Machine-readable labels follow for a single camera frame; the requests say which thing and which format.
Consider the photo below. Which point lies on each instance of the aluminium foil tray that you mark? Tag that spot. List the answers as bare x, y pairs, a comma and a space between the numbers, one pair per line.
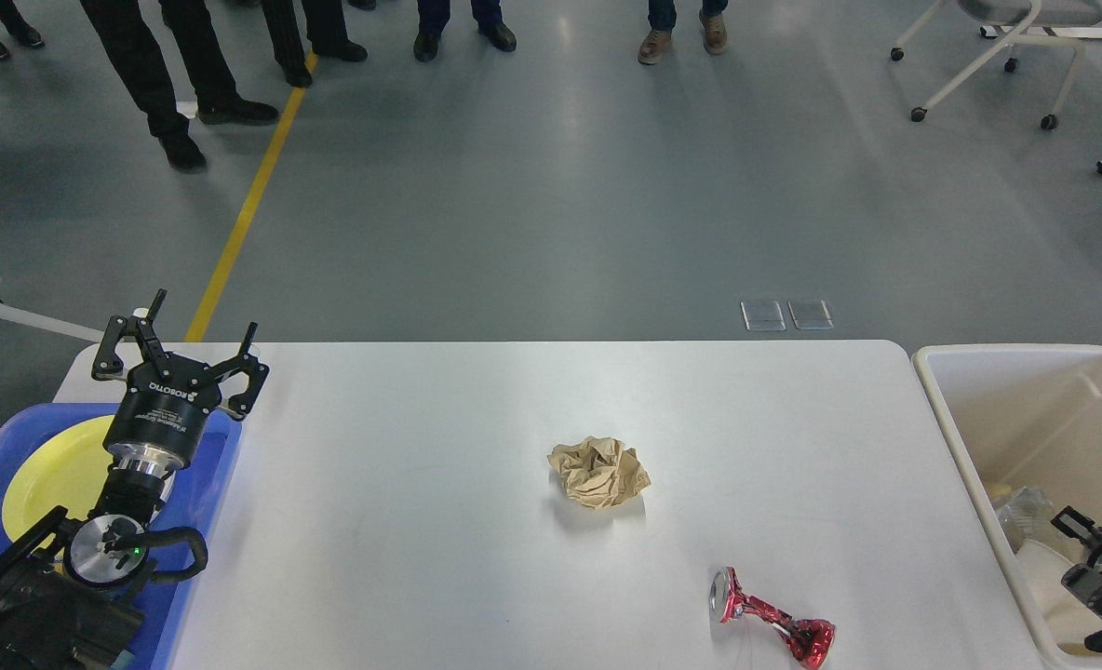
1026, 515

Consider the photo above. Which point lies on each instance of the cream paper cup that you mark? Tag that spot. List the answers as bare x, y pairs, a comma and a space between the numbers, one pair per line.
1071, 623

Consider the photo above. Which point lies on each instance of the bystander black trousers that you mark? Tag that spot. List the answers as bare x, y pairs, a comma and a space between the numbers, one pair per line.
326, 32
137, 58

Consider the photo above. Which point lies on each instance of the white pink plate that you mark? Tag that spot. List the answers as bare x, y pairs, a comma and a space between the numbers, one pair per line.
167, 485

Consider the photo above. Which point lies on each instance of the white rolling chair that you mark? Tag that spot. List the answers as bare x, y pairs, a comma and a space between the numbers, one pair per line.
1065, 24

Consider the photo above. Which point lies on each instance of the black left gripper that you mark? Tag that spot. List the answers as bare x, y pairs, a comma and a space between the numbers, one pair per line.
160, 419

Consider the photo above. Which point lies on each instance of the white paper cup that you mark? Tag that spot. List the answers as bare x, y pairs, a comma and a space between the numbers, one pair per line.
1044, 563

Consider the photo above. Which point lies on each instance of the right floor socket plate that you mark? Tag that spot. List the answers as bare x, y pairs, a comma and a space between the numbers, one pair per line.
811, 314

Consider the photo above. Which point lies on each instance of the red foil wrapper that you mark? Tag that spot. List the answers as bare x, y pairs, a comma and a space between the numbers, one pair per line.
809, 640

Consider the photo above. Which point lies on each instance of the white waste bin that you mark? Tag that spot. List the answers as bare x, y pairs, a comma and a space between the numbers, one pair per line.
1025, 415

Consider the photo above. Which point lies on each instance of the brown paper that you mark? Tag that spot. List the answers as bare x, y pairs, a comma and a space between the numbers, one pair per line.
599, 472

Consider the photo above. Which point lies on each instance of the bystander black trousers middle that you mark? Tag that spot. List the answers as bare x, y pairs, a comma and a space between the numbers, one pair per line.
326, 32

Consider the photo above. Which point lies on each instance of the floor socket plate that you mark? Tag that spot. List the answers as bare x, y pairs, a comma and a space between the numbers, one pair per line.
811, 314
764, 316

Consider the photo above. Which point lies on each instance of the left floor socket plate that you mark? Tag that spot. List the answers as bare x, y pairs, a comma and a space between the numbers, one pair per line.
764, 316

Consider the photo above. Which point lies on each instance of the yellow plastic plate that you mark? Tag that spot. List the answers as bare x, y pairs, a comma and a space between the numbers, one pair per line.
68, 470

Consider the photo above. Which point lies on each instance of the bystander black trousers left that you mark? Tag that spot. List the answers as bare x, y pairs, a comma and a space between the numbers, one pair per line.
137, 58

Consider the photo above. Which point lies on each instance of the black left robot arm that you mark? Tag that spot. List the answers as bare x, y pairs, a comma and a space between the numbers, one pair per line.
68, 587

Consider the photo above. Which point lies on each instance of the bystander dark blue trousers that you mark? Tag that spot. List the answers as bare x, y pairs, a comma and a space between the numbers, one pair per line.
435, 15

